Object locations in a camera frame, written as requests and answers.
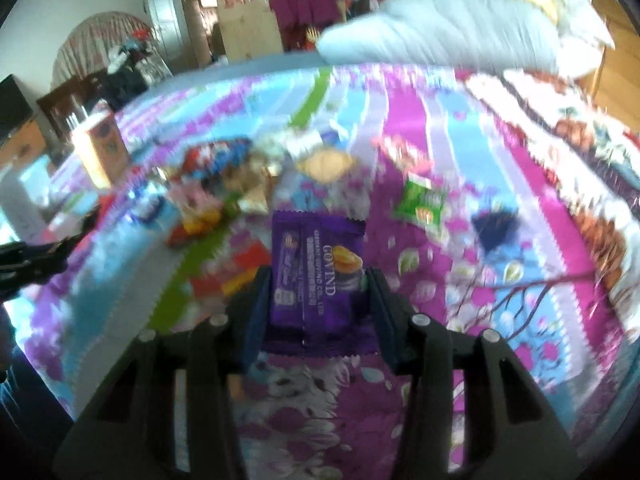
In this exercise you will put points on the black television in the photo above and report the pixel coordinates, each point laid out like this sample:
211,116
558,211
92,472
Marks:
14,107

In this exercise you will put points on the yellow snack packet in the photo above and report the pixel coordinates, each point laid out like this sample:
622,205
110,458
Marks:
192,227

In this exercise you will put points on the white carton box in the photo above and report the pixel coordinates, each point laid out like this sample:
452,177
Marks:
22,200

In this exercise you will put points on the rice cracker packet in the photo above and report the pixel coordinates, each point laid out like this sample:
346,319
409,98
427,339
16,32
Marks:
325,166

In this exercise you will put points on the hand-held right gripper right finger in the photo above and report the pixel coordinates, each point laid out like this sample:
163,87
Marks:
385,320

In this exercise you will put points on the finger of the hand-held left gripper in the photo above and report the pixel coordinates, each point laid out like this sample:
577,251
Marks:
75,240

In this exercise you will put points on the red white snack packet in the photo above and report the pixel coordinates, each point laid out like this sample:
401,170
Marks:
405,155

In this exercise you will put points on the colourful floral bed sheet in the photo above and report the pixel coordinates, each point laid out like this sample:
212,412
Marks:
450,135

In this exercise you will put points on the plain cardboard box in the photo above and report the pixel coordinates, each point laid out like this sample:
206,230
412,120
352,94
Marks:
247,15

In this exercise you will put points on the white blue snack packet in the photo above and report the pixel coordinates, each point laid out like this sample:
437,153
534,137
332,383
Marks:
302,144

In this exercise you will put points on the wooden dresser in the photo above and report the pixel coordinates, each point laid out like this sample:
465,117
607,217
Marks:
22,142

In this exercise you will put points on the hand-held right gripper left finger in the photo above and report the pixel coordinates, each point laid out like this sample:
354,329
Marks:
255,310

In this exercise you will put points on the gold snack packet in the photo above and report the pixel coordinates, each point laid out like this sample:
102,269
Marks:
257,200

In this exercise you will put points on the floral quilt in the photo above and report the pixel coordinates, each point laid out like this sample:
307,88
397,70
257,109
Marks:
590,160

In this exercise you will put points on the white door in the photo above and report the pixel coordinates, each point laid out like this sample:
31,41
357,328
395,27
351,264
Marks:
165,10

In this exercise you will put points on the white pillow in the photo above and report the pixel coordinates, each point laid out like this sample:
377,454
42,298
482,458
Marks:
582,25

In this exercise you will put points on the dark navy snack packet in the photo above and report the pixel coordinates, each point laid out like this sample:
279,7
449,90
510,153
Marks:
495,227

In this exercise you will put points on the blue brown snack packet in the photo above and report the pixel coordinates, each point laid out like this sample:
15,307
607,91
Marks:
232,152

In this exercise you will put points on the silver pink snack packet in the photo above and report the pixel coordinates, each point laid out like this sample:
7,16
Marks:
195,195

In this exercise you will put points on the dark clothes pile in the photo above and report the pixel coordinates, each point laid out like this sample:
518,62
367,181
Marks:
132,70

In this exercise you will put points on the maroon garment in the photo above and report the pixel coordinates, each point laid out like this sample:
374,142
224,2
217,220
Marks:
302,7

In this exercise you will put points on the purple snack packet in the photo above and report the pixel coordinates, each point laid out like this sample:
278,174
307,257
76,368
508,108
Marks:
320,280

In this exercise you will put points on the green snack packet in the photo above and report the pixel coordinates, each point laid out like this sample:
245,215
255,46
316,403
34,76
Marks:
420,202

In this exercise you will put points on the grey duvet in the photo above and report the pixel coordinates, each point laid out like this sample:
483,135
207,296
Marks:
440,30

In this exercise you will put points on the orange brown carton box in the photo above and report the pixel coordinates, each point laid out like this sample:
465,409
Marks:
102,147

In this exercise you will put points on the red coffee packet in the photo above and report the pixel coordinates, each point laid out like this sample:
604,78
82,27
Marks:
199,159

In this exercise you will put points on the pink cloth cover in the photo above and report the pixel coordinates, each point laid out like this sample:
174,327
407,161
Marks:
100,40

